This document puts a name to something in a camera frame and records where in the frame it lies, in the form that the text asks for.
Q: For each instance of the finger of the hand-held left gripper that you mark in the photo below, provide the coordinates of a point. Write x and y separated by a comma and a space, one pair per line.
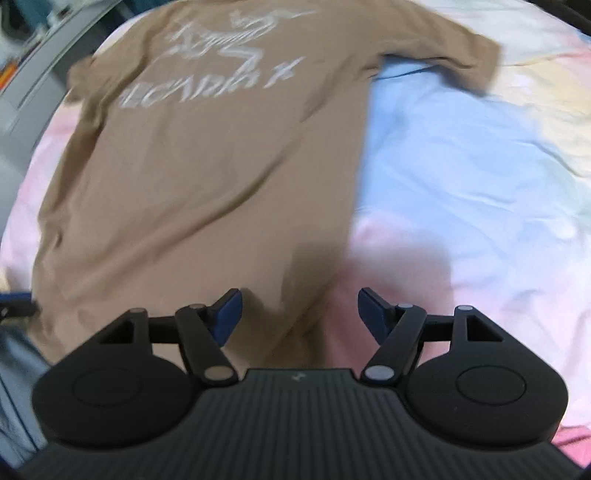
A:
16, 304

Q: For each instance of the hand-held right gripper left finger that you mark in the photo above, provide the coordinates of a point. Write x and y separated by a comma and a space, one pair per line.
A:
229, 314

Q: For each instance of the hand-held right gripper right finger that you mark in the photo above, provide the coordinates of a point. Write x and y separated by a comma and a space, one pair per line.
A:
373, 311

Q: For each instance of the tan printed t-shirt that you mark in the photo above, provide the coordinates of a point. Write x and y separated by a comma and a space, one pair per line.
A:
207, 184

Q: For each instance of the blue grey cloth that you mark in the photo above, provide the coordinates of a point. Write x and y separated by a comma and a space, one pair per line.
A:
18, 392

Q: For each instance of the pastel tie-dye bed blanket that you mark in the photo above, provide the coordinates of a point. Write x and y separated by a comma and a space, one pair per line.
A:
461, 161

